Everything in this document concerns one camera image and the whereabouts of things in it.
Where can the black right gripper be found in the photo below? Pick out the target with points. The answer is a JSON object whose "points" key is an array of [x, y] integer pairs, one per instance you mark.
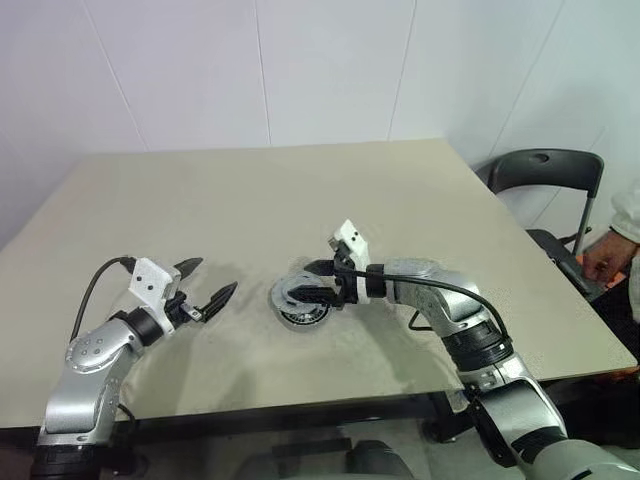
{"points": [[345, 285]]}

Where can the grey toothed motor lid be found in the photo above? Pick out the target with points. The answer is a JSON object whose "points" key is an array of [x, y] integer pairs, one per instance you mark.
{"points": [[295, 287]]}

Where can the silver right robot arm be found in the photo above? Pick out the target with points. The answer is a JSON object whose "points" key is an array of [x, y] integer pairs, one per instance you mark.
{"points": [[425, 295]]}

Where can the white-sleeved person forearm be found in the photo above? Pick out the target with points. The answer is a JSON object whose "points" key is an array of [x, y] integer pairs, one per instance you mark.
{"points": [[627, 210]]}

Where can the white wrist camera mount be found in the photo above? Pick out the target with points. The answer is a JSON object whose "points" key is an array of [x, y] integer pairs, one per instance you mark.
{"points": [[147, 280], [352, 240]]}

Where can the person bare hand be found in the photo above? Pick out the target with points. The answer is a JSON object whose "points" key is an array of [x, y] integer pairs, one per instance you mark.
{"points": [[607, 255]]}

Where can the black folding chair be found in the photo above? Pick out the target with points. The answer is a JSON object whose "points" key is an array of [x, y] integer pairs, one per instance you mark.
{"points": [[545, 172]]}

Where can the black table frame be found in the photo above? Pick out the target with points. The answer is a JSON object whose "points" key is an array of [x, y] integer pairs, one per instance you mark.
{"points": [[300, 417]]}

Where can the light grey robot torso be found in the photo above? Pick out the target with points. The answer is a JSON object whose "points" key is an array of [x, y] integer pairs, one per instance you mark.
{"points": [[600, 465]]}

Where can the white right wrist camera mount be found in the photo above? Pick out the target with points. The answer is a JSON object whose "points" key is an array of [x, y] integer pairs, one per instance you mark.
{"points": [[352, 240]]}

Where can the grey motor housing copper coils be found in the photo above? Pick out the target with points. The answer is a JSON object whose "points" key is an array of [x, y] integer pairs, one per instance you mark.
{"points": [[305, 320]]}

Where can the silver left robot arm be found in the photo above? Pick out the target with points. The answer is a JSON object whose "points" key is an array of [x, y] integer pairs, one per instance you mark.
{"points": [[90, 350]]}

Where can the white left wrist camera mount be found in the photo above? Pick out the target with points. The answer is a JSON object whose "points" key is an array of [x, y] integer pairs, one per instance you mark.
{"points": [[147, 280]]}

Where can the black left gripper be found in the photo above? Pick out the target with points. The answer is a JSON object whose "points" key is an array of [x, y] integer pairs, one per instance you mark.
{"points": [[180, 310]]}

